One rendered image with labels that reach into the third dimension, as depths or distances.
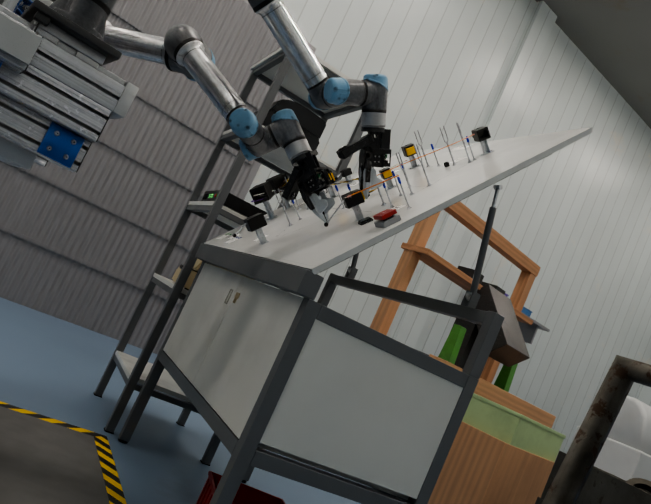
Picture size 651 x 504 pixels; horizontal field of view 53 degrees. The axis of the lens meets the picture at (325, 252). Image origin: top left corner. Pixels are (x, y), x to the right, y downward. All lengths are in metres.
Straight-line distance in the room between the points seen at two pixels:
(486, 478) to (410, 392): 1.83
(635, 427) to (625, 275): 3.99
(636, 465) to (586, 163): 4.13
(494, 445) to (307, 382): 2.06
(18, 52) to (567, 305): 8.07
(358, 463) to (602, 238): 7.82
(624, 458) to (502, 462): 2.77
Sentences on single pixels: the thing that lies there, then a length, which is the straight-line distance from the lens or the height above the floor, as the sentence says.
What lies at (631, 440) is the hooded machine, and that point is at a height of 1.00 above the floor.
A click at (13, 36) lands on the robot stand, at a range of 1.65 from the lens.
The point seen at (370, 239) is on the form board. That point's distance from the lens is 1.72.
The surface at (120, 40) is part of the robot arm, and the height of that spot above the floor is 1.33.
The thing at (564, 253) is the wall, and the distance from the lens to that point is 8.80.
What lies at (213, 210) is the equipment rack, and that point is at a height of 1.02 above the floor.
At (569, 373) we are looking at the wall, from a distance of 9.42.
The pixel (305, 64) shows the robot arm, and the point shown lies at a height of 1.43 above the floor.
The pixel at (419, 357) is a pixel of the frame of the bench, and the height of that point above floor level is 0.78.
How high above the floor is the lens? 0.73
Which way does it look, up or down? 7 degrees up
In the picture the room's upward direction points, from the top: 25 degrees clockwise
